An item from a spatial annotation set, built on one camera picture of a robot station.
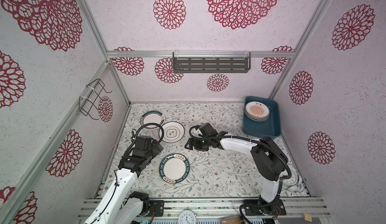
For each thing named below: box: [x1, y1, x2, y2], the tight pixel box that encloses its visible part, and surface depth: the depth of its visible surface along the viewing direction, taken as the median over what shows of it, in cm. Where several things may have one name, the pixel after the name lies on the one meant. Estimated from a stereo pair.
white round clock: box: [177, 206, 197, 224], surface depth 70 cm
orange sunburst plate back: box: [244, 100, 270, 123], surface depth 112 cm
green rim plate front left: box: [158, 153, 191, 185], surface depth 88 cm
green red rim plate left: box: [140, 110, 165, 130], surface depth 112 cm
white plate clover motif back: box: [158, 121, 186, 144], surface depth 105 cm
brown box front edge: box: [221, 216, 242, 224], surface depth 69 cm
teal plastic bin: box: [242, 95, 282, 140], surface depth 108 cm
